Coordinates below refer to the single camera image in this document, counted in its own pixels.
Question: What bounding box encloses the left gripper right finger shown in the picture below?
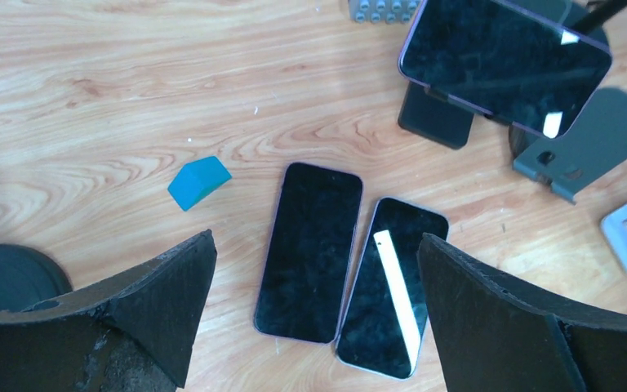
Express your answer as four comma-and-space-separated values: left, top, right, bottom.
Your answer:
417, 234, 627, 391

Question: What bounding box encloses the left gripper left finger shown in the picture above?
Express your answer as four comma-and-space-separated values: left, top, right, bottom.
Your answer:
0, 230, 217, 391

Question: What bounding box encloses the black round-base clamp stand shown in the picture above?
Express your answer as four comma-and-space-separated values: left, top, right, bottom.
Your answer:
0, 244, 73, 312

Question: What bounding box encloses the pink phone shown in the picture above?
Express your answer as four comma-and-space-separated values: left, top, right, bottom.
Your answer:
254, 162, 363, 344

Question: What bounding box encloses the purple phone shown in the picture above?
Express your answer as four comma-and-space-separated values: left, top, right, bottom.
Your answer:
398, 1, 612, 139

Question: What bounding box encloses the black folding phone stand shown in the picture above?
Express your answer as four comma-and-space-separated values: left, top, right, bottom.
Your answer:
398, 82, 474, 150

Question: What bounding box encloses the tall black round-base stand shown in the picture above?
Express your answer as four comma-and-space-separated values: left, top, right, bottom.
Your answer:
511, 0, 627, 46

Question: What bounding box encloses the teal small block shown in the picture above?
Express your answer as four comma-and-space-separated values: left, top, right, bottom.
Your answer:
167, 156, 232, 212

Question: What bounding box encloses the blue white block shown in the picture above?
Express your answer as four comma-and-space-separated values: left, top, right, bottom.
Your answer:
348, 0, 422, 25

